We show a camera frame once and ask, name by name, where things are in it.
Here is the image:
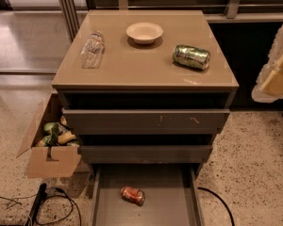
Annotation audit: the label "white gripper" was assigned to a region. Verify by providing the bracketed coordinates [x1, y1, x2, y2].
[251, 25, 283, 103]

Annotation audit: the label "red coke can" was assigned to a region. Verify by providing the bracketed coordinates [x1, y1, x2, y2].
[121, 186, 145, 206]

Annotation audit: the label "green soda can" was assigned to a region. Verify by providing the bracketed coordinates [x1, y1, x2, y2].
[173, 44, 210, 71]

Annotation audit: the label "bottom open grey drawer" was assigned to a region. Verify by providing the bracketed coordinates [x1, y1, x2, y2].
[88, 164, 204, 226]

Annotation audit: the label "tan drawer cabinet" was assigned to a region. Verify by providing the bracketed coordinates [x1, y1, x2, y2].
[51, 9, 240, 174]

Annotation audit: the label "top grey drawer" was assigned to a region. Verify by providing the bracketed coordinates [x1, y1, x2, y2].
[63, 109, 229, 135]

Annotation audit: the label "middle grey drawer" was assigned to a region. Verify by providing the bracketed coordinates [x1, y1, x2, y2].
[78, 145, 212, 164]

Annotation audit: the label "white bowl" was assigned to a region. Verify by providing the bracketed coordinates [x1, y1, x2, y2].
[126, 23, 163, 44]

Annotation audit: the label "snack items in box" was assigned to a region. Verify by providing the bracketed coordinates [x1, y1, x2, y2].
[35, 116, 79, 147]

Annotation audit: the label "cardboard box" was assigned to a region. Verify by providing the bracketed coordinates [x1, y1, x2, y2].
[17, 92, 90, 178]

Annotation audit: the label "black power strip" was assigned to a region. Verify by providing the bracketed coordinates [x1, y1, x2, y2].
[24, 183, 47, 226]

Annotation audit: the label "black cable right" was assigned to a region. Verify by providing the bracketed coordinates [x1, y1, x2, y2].
[197, 186, 236, 226]

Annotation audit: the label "black cable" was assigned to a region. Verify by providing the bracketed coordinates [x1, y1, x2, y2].
[197, 186, 236, 226]
[34, 187, 83, 226]

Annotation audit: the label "metal window frame rail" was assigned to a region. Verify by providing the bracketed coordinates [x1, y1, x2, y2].
[58, 0, 283, 38]

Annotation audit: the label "black cable left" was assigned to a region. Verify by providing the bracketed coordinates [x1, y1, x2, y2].
[34, 187, 83, 226]

